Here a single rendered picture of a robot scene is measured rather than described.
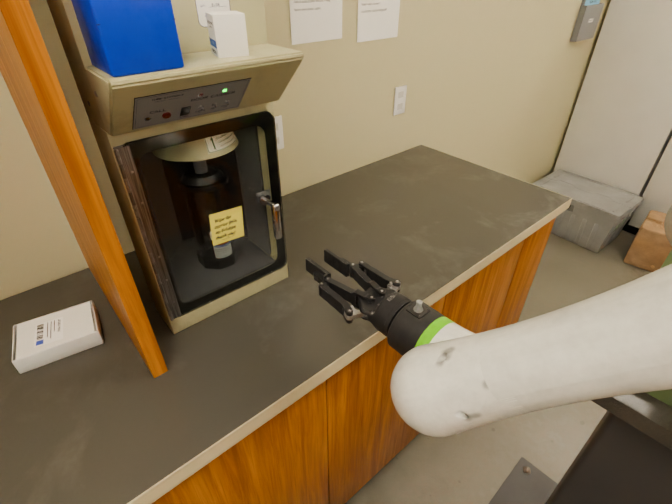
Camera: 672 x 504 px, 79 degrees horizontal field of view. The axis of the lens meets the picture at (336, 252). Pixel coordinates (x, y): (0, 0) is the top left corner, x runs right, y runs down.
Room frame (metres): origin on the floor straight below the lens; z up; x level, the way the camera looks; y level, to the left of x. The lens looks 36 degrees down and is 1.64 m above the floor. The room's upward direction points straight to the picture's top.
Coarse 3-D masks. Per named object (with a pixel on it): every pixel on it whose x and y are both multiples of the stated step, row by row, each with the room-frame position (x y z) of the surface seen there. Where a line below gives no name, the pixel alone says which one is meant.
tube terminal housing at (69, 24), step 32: (64, 0) 0.65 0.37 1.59; (192, 0) 0.76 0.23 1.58; (256, 0) 0.84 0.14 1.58; (64, 32) 0.69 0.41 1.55; (192, 32) 0.76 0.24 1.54; (256, 32) 0.84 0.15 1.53; (96, 128) 0.69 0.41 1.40; (160, 128) 0.70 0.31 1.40; (128, 224) 0.71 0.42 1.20; (256, 288) 0.79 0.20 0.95; (192, 320) 0.67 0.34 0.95
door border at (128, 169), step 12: (120, 156) 0.64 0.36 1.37; (132, 156) 0.65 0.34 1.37; (120, 168) 0.63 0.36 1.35; (132, 168) 0.65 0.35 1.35; (132, 180) 0.64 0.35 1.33; (132, 192) 0.64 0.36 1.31; (132, 204) 0.63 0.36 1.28; (144, 204) 0.65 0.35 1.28; (144, 216) 0.64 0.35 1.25; (144, 228) 0.64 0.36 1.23; (156, 240) 0.65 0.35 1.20; (156, 252) 0.64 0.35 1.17; (156, 264) 0.64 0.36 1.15; (168, 276) 0.65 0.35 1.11; (168, 288) 0.64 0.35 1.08; (168, 300) 0.64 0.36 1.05; (180, 312) 0.65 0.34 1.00
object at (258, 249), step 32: (192, 128) 0.72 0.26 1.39; (224, 128) 0.76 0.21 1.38; (256, 128) 0.81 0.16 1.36; (160, 160) 0.68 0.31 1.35; (192, 160) 0.72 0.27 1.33; (224, 160) 0.76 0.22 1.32; (256, 160) 0.80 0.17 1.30; (160, 192) 0.67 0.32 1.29; (192, 192) 0.71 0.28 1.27; (224, 192) 0.75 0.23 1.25; (256, 192) 0.80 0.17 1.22; (160, 224) 0.66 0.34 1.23; (192, 224) 0.70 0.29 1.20; (256, 224) 0.79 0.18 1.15; (192, 256) 0.69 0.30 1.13; (224, 256) 0.73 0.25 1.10; (256, 256) 0.78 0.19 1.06; (192, 288) 0.68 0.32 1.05; (224, 288) 0.72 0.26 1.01
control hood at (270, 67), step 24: (264, 48) 0.79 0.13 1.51; (288, 48) 0.79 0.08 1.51; (96, 72) 0.60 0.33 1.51; (168, 72) 0.61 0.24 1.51; (192, 72) 0.63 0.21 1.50; (216, 72) 0.66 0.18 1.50; (240, 72) 0.69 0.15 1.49; (264, 72) 0.73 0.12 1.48; (288, 72) 0.77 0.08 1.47; (96, 96) 0.62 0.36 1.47; (120, 96) 0.58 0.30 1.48; (264, 96) 0.79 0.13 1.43; (120, 120) 0.61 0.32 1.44
